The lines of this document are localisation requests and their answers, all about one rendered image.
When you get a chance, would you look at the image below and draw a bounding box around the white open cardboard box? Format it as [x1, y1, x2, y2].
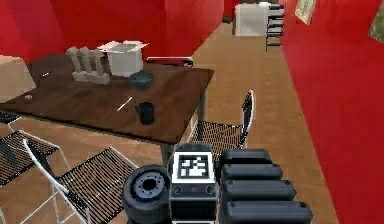
[97, 40, 150, 78]

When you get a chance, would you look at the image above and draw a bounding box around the white wire mesh chair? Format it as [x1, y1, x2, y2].
[22, 138, 139, 224]
[0, 129, 72, 188]
[187, 89, 256, 161]
[0, 111, 22, 126]

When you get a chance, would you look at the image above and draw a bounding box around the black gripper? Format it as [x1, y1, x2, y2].
[121, 164, 173, 224]

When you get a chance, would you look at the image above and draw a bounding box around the black shelf rack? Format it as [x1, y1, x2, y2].
[265, 3, 285, 53]

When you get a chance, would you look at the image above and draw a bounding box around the white dish rack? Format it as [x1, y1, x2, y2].
[65, 46, 112, 86]

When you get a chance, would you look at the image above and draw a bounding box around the black mug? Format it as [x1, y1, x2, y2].
[135, 101, 156, 126]

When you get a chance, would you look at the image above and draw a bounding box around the silver knife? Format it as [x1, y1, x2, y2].
[116, 96, 133, 112]

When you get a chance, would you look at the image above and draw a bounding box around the white cabinet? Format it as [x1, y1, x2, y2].
[234, 2, 272, 37]

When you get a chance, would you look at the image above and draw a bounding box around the beige box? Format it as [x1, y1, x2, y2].
[0, 54, 37, 104]

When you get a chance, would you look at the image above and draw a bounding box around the dark grey bowl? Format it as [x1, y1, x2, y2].
[128, 70, 156, 91]

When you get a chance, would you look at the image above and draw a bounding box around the framed wall picture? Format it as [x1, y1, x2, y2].
[294, 0, 317, 26]
[367, 3, 384, 44]

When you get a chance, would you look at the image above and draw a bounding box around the dark brown wooden table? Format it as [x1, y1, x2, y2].
[0, 53, 215, 165]

